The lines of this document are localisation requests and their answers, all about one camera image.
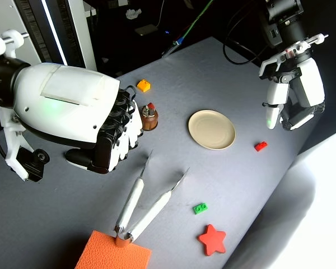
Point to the yellow toy brick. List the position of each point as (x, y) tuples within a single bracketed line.
[(143, 85)]

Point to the grey table cloth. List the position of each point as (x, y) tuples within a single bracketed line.
[(72, 207)]

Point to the flat grey device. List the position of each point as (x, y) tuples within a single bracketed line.
[(146, 30)]

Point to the crumpled white paper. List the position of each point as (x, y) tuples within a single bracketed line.
[(133, 13)]

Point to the orange foam block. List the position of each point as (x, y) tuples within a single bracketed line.
[(109, 255)]

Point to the beige round plate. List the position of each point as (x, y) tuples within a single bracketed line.
[(211, 130)]

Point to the green toy brick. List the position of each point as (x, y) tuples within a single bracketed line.
[(200, 209)]

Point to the red star block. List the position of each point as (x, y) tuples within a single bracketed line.
[(212, 241)]

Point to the red toy brick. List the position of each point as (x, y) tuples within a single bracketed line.
[(260, 146)]

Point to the white backdrop sheet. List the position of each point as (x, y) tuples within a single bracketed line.
[(310, 224)]

